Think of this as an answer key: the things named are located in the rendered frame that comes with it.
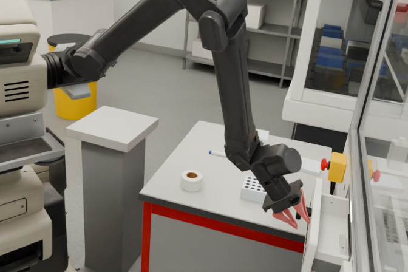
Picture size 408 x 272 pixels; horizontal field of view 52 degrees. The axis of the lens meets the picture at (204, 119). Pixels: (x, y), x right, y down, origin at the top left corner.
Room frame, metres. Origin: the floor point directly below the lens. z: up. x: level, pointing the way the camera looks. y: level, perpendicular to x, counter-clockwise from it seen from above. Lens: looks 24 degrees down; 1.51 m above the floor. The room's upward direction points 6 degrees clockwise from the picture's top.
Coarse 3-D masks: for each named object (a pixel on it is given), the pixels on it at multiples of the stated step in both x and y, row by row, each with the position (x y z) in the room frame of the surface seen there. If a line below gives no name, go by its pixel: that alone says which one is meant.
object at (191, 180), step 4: (184, 172) 1.17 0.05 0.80; (188, 172) 1.17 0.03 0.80; (192, 172) 1.17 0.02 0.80; (196, 172) 1.17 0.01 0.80; (184, 176) 1.14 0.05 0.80; (188, 176) 1.17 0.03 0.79; (192, 176) 1.17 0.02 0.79; (196, 176) 1.16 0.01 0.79; (200, 176) 1.15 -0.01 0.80; (184, 180) 1.13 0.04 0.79; (188, 180) 1.12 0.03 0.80; (192, 180) 1.12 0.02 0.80; (196, 180) 1.12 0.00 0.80; (200, 180) 1.13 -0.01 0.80; (180, 184) 1.15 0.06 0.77; (184, 184) 1.13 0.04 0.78; (188, 184) 1.12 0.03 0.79; (192, 184) 1.12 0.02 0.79; (196, 184) 1.12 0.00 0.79; (200, 184) 1.14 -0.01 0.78; (184, 188) 1.13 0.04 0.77; (188, 188) 1.12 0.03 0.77; (192, 188) 1.12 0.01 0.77; (196, 188) 1.12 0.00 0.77; (200, 188) 1.14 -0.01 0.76
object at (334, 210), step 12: (324, 204) 0.96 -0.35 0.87; (336, 204) 0.96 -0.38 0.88; (348, 204) 0.95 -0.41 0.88; (324, 216) 0.95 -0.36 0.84; (336, 216) 0.95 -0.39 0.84; (324, 228) 0.90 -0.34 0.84; (336, 228) 0.90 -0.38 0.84; (324, 240) 0.85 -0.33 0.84; (336, 240) 0.85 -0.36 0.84; (324, 252) 0.73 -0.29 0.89; (336, 252) 0.81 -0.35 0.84; (324, 264) 0.73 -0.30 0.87; (336, 264) 0.72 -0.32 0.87
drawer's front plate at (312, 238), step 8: (320, 184) 0.96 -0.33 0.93; (320, 192) 0.92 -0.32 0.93; (312, 200) 0.93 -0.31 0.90; (320, 200) 0.88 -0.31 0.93; (312, 208) 0.86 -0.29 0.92; (312, 216) 0.82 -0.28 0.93; (312, 224) 0.78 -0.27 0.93; (312, 232) 0.76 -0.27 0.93; (312, 240) 0.73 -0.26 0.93; (304, 248) 0.81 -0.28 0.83; (312, 248) 0.72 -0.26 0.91; (304, 256) 0.76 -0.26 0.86; (312, 256) 0.72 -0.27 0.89; (304, 264) 0.72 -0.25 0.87; (312, 264) 0.72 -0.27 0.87
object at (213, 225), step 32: (192, 128) 1.60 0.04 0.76; (224, 128) 1.63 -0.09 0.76; (192, 160) 1.32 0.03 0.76; (224, 160) 1.34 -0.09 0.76; (320, 160) 1.42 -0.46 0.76; (160, 192) 1.10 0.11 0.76; (192, 192) 1.11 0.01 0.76; (224, 192) 1.13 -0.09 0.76; (160, 224) 1.08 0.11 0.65; (192, 224) 1.05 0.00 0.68; (224, 224) 1.03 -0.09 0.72; (256, 224) 0.99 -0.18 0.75; (288, 224) 1.00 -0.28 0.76; (160, 256) 1.08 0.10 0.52; (192, 256) 1.05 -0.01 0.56; (224, 256) 1.03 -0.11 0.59; (256, 256) 1.00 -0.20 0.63; (288, 256) 0.98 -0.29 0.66
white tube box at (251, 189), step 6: (246, 180) 1.16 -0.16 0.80; (252, 180) 1.16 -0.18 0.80; (246, 186) 1.13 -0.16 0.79; (252, 186) 1.12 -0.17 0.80; (258, 186) 1.14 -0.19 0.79; (246, 192) 1.11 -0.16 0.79; (252, 192) 1.10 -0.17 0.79; (258, 192) 1.10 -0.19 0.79; (264, 192) 1.10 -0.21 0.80; (246, 198) 1.11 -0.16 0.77; (252, 198) 1.10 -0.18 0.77; (258, 198) 1.10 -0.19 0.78; (264, 198) 1.09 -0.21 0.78
